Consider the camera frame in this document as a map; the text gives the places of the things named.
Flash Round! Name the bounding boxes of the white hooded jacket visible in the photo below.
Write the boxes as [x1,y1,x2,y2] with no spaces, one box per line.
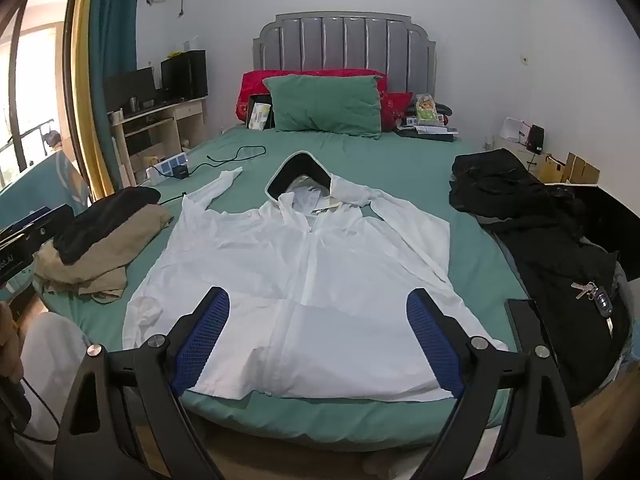
[121,151,508,403]

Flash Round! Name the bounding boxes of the person's left hand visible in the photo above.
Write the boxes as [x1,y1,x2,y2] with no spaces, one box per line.
[0,302,24,382]

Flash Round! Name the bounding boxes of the black smartphone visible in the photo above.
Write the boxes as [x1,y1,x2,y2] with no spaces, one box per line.
[504,298,558,366]

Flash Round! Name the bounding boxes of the grey padded headboard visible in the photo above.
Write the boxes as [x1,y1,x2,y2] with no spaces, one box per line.
[252,11,437,111]

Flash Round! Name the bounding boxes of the cardboard boxes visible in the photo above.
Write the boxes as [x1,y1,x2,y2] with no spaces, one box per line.
[537,154,568,184]

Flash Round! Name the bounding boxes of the large black coat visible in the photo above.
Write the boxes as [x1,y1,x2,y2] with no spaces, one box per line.
[492,200,632,406]

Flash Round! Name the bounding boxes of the crumpled black jacket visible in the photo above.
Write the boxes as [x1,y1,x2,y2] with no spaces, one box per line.
[449,149,586,233]

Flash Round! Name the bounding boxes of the khaki garment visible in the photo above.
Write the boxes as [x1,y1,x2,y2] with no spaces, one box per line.
[32,205,173,303]

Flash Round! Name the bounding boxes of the looped black cable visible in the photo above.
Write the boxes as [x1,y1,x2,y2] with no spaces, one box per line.
[187,145,267,176]

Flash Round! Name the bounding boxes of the cardboard box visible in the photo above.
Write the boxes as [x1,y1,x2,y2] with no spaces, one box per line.
[565,152,601,185]

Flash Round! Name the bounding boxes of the black computer tower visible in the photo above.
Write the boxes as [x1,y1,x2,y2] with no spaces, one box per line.
[160,50,208,100]

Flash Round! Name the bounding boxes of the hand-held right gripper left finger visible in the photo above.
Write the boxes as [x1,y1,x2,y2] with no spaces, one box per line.
[52,286,232,480]

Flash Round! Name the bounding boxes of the white power strip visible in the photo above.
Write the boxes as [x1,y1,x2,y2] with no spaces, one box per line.
[146,154,190,185]

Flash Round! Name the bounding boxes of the large red pillow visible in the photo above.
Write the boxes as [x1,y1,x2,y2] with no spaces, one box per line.
[236,69,388,122]

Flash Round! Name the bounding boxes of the light wooden desk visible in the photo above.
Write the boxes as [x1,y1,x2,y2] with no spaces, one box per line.
[109,96,207,188]

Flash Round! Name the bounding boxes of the yellow green snack bag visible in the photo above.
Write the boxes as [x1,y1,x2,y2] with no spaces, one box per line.
[414,94,443,126]

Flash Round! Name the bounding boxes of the glass balcony door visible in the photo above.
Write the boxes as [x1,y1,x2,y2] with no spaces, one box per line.
[0,0,81,186]

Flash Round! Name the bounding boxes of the black glossy table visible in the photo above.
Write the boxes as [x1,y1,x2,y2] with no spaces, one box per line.
[545,182,640,281]

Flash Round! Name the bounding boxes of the white box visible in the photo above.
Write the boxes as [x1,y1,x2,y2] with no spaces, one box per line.
[500,117,533,148]

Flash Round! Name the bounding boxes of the white nightstand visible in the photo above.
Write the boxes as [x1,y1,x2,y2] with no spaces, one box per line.
[482,135,541,176]

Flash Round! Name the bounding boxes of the key bunch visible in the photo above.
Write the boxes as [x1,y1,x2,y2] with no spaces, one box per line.
[571,281,615,338]

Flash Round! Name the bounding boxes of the yellow curtain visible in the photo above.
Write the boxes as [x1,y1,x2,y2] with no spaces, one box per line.
[70,0,113,201]

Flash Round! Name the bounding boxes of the stack of books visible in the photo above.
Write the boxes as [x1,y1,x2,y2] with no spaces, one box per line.
[395,125,458,142]

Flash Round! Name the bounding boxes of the teal curtain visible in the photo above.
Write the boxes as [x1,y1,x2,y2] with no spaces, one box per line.
[89,0,143,196]

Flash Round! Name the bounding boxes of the green pillow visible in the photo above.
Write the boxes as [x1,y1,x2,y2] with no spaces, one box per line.
[262,74,383,140]

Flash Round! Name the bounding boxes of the black garment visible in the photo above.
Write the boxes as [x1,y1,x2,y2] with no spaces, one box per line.
[52,186,162,265]

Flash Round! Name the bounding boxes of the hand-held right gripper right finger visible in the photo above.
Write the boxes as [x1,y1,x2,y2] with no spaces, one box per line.
[406,289,585,480]

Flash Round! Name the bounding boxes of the person's white clothing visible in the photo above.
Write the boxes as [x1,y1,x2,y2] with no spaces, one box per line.
[15,311,103,480]

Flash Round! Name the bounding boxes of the black monitor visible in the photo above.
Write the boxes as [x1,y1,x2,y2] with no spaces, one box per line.
[103,66,157,110]

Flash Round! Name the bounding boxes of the bed with green sheet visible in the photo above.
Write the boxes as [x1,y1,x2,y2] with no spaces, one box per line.
[35,125,628,448]

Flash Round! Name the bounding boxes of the framed picture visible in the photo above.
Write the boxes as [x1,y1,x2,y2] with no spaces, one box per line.
[246,94,276,132]

